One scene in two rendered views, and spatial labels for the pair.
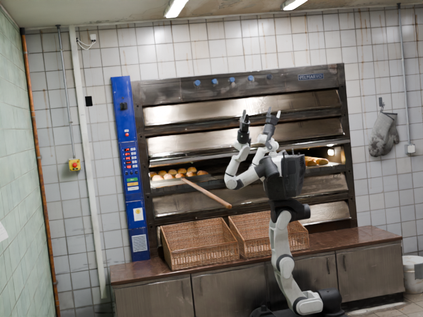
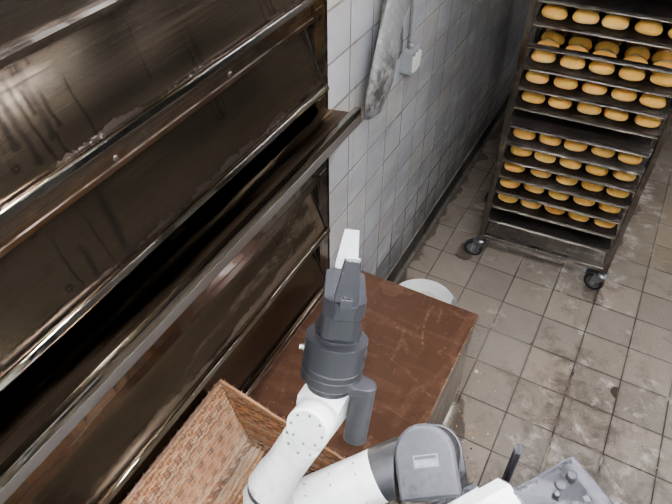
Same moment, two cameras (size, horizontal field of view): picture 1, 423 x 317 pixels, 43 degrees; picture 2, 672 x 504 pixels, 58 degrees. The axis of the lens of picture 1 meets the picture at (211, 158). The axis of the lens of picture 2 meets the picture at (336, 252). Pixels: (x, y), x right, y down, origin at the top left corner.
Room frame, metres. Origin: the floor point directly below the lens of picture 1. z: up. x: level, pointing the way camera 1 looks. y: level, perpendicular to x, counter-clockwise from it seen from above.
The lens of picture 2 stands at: (3.95, -0.08, 2.30)
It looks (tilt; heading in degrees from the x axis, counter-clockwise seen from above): 44 degrees down; 310
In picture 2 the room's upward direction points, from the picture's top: straight up
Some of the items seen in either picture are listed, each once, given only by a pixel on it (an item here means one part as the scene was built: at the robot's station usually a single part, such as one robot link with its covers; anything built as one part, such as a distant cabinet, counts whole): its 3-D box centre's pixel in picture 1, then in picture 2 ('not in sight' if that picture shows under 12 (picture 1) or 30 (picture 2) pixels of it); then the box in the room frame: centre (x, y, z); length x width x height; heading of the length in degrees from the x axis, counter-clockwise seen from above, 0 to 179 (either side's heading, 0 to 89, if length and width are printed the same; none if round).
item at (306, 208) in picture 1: (289, 209); not in sight; (3.96, -0.54, 1.00); 0.28 x 0.13 x 0.18; 102
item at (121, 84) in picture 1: (128, 190); not in sight; (5.50, 0.87, 1.07); 1.93 x 0.16 x 2.15; 11
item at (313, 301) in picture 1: (304, 302); not in sight; (3.96, -0.59, 0.28); 0.21 x 0.20 x 0.13; 102
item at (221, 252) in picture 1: (198, 242); not in sight; (4.42, 0.18, 0.72); 0.56 x 0.49 x 0.28; 103
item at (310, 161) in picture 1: (295, 161); not in sight; (5.34, -0.82, 1.21); 0.61 x 0.48 x 0.06; 11
